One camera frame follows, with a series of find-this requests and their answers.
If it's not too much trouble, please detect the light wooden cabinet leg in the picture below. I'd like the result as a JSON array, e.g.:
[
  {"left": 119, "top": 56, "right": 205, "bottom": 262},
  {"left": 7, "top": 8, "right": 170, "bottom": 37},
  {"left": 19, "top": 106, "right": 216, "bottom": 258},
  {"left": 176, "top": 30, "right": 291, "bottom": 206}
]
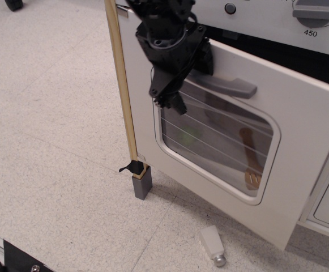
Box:
[{"left": 104, "top": 0, "right": 138, "bottom": 161}]

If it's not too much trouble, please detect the grey leg foot cap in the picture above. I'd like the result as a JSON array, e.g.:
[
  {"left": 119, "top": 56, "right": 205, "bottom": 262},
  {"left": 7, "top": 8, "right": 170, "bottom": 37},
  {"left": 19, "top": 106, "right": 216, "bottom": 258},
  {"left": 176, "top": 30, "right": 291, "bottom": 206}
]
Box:
[{"left": 132, "top": 167, "right": 152, "bottom": 200}]

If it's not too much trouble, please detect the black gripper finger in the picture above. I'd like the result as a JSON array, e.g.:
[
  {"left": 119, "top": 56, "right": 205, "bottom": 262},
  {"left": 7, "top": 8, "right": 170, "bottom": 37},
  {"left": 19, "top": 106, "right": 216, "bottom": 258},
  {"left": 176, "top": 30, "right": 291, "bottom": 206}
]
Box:
[{"left": 168, "top": 92, "right": 187, "bottom": 115}]

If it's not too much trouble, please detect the white toy salt shaker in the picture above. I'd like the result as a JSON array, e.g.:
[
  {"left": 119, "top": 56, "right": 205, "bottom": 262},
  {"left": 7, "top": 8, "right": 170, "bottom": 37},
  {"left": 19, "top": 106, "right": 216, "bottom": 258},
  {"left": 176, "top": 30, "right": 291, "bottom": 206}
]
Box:
[{"left": 199, "top": 225, "right": 227, "bottom": 267}]

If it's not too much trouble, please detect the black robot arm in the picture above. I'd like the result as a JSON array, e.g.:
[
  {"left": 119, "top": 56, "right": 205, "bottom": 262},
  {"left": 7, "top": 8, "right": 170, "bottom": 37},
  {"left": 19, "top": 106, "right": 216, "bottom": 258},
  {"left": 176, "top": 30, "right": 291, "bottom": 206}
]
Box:
[{"left": 128, "top": 1, "right": 213, "bottom": 115}]

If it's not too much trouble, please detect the black wheel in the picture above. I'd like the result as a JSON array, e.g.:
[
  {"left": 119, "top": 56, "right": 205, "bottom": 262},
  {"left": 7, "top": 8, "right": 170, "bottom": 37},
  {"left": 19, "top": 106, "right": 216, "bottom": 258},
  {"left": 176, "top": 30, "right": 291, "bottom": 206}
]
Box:
[{"left": 5, "top": 0, "right": 23, "bottom": 12}]

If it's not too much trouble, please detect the green toy vegetable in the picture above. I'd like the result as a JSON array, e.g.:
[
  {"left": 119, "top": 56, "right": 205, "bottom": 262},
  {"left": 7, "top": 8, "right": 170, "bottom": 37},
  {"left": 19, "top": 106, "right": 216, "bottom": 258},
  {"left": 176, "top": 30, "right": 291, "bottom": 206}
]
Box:
[{"left": 179, "top": 126, "right": 201, "bottom": 147}]

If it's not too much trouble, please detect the black tape piece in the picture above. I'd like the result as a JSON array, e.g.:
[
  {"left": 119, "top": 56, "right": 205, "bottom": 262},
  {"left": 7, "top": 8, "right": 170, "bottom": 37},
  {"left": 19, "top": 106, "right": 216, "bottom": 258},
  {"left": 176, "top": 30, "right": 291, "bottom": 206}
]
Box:
[{"left": 119, "top": 160, "right": 144, "bottom": 175}]

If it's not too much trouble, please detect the white toy kitchen cabinet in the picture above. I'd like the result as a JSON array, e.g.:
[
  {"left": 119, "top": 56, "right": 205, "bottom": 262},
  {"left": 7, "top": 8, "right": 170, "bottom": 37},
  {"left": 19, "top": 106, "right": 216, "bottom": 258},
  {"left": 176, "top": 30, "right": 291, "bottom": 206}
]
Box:
[{"left": 116, "top": 1, "right": 329, "bottom": 235}]

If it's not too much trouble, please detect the grey oven door handle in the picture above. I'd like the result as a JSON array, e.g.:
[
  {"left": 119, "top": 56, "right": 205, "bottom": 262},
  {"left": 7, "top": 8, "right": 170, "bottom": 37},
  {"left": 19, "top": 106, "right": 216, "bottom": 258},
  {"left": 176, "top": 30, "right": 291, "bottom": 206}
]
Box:
[{"left": 187, "top": 71, "right": 257, "bottom": 99}]

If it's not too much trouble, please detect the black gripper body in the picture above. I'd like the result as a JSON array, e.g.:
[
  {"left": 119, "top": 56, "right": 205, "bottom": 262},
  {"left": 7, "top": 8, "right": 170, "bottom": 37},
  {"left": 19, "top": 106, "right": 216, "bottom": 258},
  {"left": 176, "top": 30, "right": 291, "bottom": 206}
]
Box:
[{"left": 135, "top": 16, "right": 213, "bottom": 108}]

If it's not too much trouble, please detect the wooden spatula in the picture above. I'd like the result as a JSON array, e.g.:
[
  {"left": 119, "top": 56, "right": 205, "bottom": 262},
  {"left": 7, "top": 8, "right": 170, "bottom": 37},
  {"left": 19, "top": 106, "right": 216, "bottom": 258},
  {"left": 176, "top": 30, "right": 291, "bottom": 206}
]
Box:
[{"left": 240, "top": 127, "right": 263, "bottom": 190}]

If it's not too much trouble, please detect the white toy oven door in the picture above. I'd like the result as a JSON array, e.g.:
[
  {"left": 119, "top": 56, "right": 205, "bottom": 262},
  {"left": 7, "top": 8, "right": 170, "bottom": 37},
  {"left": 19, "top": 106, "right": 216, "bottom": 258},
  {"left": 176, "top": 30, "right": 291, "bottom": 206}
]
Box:
[{"left": 118, "top": 11, "right": 329, "bottom": 249}]

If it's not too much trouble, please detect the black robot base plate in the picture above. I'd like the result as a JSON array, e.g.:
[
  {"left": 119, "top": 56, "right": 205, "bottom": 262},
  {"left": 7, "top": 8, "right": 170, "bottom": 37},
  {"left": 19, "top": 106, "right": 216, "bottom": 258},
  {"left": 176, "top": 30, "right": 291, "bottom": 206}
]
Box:
[{"left": 3, "top": 240, "right": 53, "bottom": 272}]

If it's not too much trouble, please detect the grey temperature knob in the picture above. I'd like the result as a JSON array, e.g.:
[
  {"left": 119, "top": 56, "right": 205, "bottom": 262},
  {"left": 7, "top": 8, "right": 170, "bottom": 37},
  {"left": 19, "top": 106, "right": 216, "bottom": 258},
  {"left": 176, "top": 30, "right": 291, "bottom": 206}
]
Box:
[{"left": 292, "top": 0, "right": 329, "bottom": 28}]

